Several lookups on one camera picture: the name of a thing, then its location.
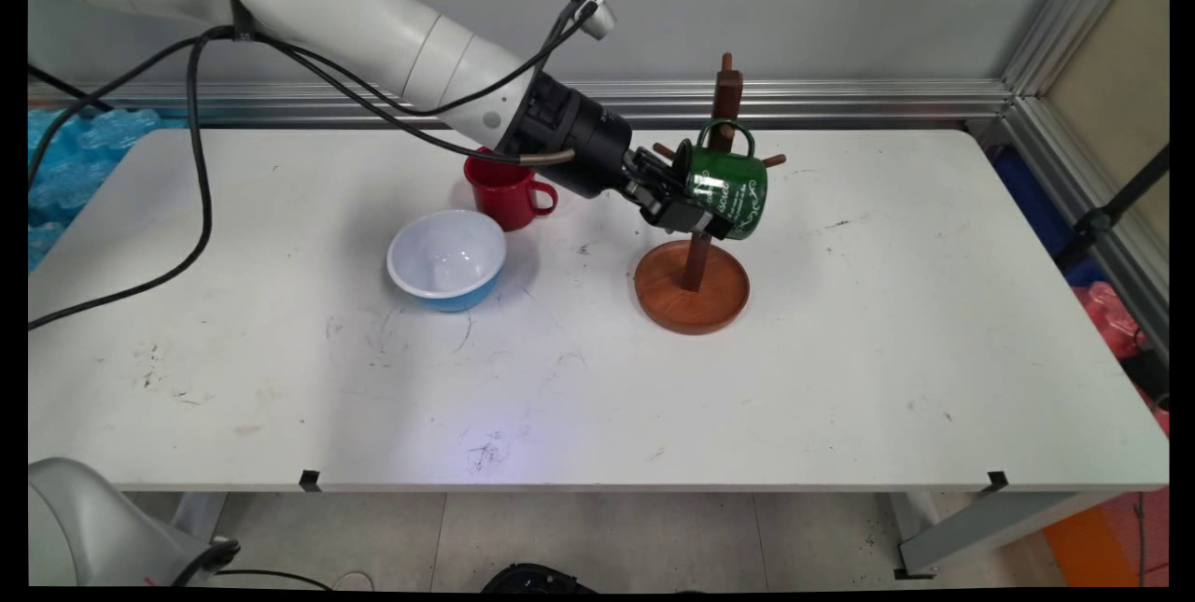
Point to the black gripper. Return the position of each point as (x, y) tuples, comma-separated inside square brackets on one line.
[(583, 140)]

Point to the green enamel mug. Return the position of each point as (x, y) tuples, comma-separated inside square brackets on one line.
[(738, 187)]

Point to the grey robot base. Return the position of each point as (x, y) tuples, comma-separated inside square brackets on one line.
[(84, 527)]

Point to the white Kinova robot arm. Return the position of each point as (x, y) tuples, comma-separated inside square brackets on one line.
[(355, 14)]

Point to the wooden mug tree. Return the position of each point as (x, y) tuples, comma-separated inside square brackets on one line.
[(691, 299)]

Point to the red enamel mug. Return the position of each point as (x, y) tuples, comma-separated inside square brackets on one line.
[(504, 205)]

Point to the blue and white bowl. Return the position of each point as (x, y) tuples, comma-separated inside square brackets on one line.
[(448, 257)]

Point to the blue plastic item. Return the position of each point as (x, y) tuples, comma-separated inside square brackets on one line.
[(1032, 201)]

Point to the black floor object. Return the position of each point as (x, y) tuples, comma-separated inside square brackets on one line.
[(532, 579)]

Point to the black tripod stand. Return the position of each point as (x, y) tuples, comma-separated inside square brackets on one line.
[(1102, 219)]

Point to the black table edge clip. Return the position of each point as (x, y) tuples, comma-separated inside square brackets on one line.
[(310, 481), (997, 482)]

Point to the grey table leg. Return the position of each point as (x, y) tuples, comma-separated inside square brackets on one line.
[(980, 527)]

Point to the red plastic bag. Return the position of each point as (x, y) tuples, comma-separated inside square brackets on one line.
[(1111, 317)]

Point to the orange box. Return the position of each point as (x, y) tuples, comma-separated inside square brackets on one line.
[(1083, 546)]

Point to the blue bubble wrap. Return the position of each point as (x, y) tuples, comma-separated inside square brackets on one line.
[(65, 163)]

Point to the horizontal aluminium rail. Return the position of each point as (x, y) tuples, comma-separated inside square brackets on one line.
[(840, 101)]

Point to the aluminium frame post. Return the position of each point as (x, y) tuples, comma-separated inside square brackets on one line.
[(1064, 33)]

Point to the beige wall panel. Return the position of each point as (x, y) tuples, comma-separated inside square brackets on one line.
[(1116, 89)]

